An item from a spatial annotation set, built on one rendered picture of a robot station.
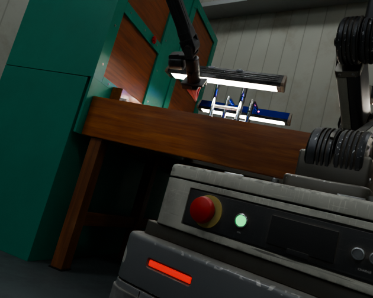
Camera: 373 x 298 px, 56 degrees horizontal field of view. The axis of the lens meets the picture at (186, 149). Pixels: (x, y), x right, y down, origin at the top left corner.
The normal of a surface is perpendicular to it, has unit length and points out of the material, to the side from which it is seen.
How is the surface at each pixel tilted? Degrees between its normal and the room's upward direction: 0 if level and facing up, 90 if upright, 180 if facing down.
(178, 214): 90
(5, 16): 90
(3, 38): 90
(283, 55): 90
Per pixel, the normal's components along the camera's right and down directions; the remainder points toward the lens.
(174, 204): -0.55, -0.27
